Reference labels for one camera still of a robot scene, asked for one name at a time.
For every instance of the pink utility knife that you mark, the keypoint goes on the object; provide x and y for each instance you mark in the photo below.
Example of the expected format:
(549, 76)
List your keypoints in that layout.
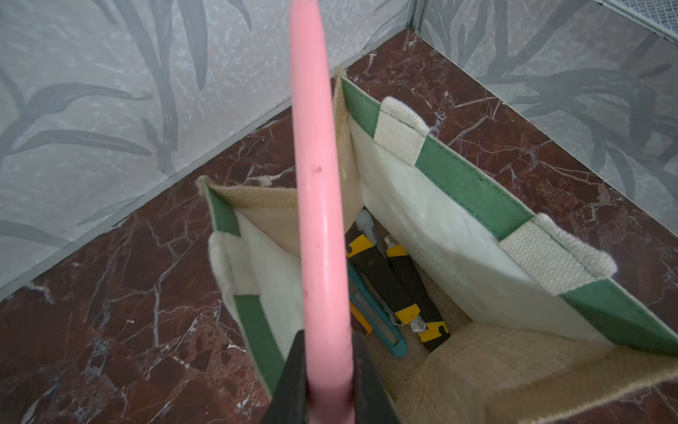
(327, 319)

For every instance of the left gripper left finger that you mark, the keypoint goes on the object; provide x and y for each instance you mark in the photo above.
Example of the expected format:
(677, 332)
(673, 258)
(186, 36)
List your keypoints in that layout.
(289, 403)

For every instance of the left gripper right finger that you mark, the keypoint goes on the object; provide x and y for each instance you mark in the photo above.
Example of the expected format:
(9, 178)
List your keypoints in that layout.
(372, 403)

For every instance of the black yellow heavy knife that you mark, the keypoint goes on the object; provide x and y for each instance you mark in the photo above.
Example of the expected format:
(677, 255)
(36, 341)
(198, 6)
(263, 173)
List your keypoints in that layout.
(367, 253)

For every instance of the white wire mesh basket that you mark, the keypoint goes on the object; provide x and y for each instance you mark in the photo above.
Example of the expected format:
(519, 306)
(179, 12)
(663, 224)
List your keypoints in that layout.
(658, 16)

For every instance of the teal utility knife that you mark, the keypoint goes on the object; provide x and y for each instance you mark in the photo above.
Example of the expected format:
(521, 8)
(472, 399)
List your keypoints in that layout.
(383, 328)

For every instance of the orange utility knife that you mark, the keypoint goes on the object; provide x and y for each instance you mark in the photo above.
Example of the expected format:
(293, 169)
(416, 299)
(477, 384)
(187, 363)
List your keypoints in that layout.
(358, 321)

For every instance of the yellow black slim knife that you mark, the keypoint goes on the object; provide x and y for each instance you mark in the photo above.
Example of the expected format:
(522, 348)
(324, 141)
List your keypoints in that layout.
(429, 326)

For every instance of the green Christmas tote bag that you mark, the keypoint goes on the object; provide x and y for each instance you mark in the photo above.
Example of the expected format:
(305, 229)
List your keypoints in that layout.
(539, 329)

